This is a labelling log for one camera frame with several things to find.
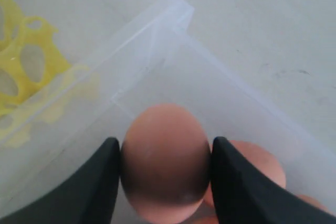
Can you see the yellow plastic egg tray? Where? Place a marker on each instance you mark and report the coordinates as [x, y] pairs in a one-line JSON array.
[[38, 84]]

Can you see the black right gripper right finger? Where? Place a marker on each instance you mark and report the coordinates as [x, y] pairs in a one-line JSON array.
[[243, 194]]

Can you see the brown egg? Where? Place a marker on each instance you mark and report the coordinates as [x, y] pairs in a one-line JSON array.
[[313, 202], [263, 160], [165, 158]]

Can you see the clear plastic bin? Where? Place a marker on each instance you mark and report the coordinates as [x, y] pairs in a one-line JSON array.
[[152, 60]]

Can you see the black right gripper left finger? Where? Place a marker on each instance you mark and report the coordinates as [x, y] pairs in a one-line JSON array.
[[87, 196]]

